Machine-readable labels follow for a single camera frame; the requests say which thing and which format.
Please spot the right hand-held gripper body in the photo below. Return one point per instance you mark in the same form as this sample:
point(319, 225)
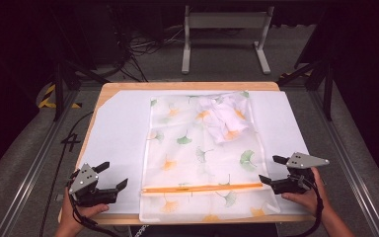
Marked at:
point(296, 179)

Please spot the aluminium floor rail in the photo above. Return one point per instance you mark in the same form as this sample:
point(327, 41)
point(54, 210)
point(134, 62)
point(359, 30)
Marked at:
point(34, 168)
point(350, 164)

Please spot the white table sheet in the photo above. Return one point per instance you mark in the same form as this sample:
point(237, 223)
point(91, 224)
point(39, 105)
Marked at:
point(121, 131)

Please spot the white metal stand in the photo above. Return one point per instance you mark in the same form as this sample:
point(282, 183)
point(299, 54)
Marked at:
point(225, 20)

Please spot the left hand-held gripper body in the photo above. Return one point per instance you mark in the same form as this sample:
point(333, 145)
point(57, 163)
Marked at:
point(89, 192)

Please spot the person's left hand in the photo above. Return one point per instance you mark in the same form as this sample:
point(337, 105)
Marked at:
point(70, 217)

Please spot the white crumpled garment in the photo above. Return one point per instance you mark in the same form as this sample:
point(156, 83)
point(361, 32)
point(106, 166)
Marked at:
point(223, 122)

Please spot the leaf print mesh laundry bag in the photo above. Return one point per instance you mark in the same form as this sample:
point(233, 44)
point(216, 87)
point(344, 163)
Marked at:
point(190, 154)

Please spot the black metal stand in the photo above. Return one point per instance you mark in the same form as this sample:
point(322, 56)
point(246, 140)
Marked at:
point(58, 89)
point(327, 89)

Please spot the person's right hand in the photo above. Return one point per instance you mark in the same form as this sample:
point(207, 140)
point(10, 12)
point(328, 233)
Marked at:
point(314, 199)

